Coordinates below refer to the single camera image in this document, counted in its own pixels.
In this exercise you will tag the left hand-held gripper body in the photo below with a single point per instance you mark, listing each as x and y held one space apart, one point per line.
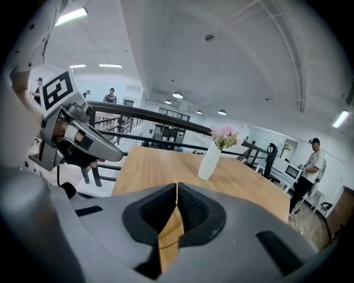
58 91

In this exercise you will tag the round ceiling detector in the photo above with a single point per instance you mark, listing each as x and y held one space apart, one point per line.
209 37

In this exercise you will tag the ceiling air conditioner unit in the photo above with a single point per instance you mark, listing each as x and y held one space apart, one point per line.
349 95

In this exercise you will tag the white ceramic vase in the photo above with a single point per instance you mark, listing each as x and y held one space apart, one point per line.
209 163

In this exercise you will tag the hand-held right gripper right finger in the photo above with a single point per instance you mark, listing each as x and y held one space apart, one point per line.
199 215

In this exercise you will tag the person's left forearm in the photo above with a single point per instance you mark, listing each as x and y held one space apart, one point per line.
23 94

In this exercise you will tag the small black chair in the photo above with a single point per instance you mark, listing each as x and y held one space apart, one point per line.
326 207

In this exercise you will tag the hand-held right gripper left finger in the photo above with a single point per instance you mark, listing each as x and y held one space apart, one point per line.
155 212

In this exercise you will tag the rectangular panel ceiling light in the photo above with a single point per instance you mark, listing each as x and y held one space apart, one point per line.
70 16

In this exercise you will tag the person's left hand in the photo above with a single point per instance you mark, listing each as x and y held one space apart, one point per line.
76 136

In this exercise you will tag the black shelf cabinet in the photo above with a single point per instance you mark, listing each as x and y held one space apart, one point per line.
168 132

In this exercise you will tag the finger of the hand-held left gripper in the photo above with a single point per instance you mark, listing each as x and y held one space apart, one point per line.
108 149

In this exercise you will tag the black metal railing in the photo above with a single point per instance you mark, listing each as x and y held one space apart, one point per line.
155 115

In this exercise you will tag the black chair armrest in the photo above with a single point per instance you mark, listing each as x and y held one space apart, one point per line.
69 190

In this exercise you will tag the green plant in vase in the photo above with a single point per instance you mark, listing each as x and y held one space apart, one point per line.
286 146

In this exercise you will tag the white microwave oven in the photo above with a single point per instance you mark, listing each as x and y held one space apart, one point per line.
292 171

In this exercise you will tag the fluorescent tube ceiling light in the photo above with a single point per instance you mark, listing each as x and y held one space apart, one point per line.
77 66
340 119
110 65

